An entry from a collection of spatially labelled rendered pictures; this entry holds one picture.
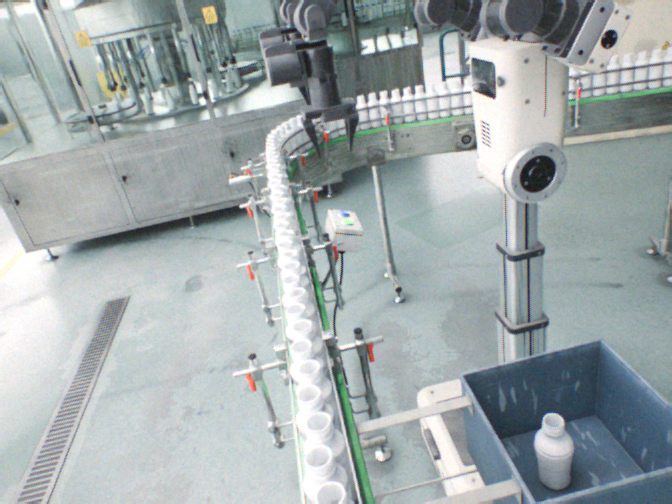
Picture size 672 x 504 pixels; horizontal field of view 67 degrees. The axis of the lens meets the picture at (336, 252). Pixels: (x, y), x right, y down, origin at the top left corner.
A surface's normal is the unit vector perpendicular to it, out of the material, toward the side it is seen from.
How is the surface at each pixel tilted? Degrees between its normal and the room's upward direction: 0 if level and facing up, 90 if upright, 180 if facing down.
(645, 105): 90
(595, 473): 0
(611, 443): 0
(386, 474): 0
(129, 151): 90
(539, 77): 90
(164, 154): 90
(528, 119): 101
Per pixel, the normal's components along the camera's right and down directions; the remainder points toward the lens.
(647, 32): -0.15, 0.49
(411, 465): -0.18, -0.87
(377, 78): 0.16, 0.44
